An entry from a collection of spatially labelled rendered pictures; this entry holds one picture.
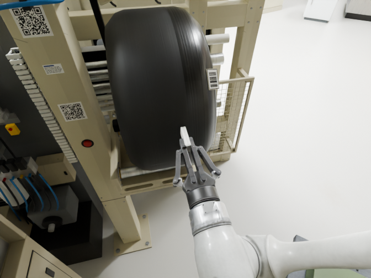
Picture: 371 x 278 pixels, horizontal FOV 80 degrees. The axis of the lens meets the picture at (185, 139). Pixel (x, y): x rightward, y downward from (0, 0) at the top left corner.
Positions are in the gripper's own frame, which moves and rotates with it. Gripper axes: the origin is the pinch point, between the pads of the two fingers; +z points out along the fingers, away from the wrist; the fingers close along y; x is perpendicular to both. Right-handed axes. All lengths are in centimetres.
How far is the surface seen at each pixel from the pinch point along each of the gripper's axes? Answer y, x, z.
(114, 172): 26.2, 31.9, 11.8
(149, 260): 23, 125, -9
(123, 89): 14.6, -10.5, 12.1
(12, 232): 59, 28, -6
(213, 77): -11.2, -10.3, 12.6
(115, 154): 25.8, 33.4, 22.1
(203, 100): -7.1, -6.5, 7.7
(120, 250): 43, 125, 3
